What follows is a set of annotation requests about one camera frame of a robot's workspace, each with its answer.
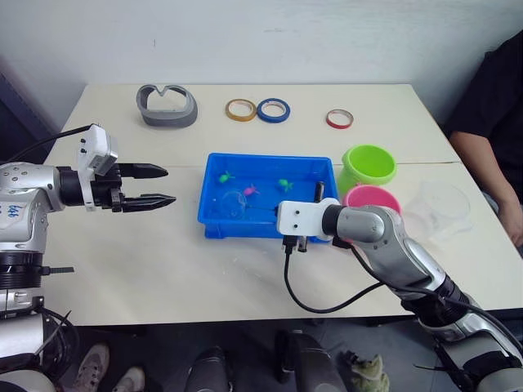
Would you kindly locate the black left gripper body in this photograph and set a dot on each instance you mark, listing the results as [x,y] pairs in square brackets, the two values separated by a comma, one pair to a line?
[104,192]

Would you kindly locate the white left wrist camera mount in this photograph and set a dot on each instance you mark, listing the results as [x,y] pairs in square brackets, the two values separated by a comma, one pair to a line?
[96,143]

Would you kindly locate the pink toy fish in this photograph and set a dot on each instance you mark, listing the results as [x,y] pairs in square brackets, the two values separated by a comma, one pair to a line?
[250,190]

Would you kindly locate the dark rounded shape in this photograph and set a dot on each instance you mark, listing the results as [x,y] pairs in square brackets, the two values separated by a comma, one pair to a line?
[310,363]
[208,371]

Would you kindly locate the red tape roll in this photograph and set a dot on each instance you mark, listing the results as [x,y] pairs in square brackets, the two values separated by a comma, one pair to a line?
[332,123]

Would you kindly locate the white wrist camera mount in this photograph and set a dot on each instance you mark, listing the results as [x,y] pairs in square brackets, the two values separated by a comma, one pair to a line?
[96,143]
[302,220]

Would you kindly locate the small clear fishing net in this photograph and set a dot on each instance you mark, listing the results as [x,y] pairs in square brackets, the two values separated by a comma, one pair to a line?
[236,204]

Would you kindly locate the clear plastic cup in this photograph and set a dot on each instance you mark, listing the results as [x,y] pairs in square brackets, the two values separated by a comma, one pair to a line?
[445,208]

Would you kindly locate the blue tape roll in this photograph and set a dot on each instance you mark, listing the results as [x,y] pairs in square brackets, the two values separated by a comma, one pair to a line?
[263,117]

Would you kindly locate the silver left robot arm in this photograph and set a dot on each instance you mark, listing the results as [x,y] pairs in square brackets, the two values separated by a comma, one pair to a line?
[24,196]

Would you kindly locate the person's black shirt torso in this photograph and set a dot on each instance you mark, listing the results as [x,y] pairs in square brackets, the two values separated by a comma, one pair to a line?
[502,102]

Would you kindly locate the person's hand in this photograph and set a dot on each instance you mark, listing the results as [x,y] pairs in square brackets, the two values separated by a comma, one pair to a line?
[512,224]

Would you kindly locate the pink plastic bucket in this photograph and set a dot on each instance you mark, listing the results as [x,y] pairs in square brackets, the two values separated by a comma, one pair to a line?
[369,200]

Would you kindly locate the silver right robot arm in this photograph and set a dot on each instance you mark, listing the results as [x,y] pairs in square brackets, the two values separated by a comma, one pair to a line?
[376,232]

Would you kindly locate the blue plastic tub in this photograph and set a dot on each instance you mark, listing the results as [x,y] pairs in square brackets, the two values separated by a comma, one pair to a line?
[212,204]

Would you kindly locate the dark blue wall panel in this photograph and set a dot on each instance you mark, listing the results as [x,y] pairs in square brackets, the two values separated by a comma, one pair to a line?
[20,122]

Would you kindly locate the green camouflage cloth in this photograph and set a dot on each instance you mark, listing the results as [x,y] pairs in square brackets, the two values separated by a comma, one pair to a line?
[367,373]

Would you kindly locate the green toy fish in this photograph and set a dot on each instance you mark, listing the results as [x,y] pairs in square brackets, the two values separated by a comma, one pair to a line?
[284,184]
[224,178]

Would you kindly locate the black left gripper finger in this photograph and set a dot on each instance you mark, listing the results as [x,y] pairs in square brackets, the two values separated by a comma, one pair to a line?
[147,203]
[143,171]

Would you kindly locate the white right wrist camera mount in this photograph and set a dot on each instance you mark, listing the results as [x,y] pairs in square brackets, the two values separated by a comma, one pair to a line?
[302,220]

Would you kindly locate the white sneaker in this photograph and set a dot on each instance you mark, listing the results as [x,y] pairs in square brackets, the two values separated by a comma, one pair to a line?
[130,379]
[92,365]

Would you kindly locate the yellow tape roll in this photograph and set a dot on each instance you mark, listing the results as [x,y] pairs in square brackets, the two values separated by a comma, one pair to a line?
[229,114]

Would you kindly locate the green plastic bucket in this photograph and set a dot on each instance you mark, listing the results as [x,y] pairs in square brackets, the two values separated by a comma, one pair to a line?
[367,163]

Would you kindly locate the person's bare forearm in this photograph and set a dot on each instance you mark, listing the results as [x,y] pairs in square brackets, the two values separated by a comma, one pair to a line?
[474,159]

